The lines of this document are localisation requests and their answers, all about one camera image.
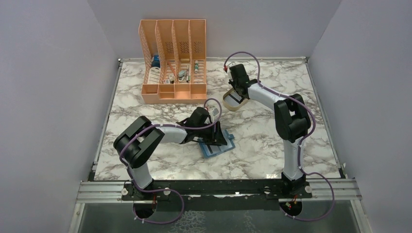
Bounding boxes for black metal base rail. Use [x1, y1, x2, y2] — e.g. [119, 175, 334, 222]
[76, 179, 362, 204]

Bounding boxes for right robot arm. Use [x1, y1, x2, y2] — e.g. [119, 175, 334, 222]
[224, 64, 311, 198]

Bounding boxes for blue leather card holder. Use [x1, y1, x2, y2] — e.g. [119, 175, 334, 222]
[198, 130, 236, 159]

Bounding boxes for beige oval tray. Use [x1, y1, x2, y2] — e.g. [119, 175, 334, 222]
[223, 88, 249, 112]

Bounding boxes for orange plastic desk organizer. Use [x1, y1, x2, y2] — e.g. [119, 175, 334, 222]
[138, 19, 207, 104]

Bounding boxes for blue white bottle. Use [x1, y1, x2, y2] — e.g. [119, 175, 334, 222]
[150, 54, 161, 75]

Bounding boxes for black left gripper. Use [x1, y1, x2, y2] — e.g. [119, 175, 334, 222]
[195, 121, 227, 146]

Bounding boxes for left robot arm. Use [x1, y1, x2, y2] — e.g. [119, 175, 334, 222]
[113, 107, 228, 200]

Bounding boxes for white green glue stick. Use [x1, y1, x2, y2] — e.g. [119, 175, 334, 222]
[194, 60, 199, 73]

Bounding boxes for stack of credit cards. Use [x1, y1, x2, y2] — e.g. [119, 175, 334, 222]
[228, 91, 244, 106]

